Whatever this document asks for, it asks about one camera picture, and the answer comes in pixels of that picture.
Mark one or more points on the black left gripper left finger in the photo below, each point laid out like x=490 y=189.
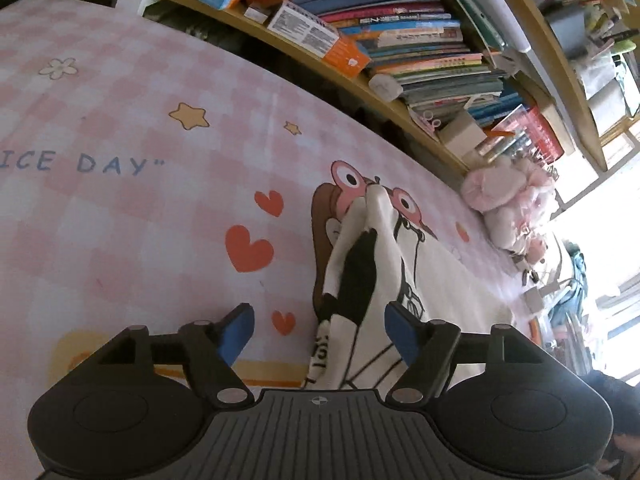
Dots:
x=211 y=349

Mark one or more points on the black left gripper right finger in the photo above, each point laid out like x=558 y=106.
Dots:
x=427 y=349

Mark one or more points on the white cartoon print garment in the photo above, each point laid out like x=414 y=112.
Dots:
x=372 y=248

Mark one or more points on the pink plush toy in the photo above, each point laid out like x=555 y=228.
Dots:
x=516 y=201

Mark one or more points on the pink checkered bed sheet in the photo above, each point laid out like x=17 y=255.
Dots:
x=149 y=178

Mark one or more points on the small beige box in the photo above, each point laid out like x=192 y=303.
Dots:
x=461 y=135

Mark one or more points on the small grey white pouch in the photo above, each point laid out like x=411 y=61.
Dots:
x=385 y=87

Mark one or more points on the row of leaning books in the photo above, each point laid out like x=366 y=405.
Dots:
x=449 y=56

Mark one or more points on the lying orange white box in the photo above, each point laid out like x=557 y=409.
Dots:
x=321 y=39

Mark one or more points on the small white eraser box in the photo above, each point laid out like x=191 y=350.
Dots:
x=257 y=14

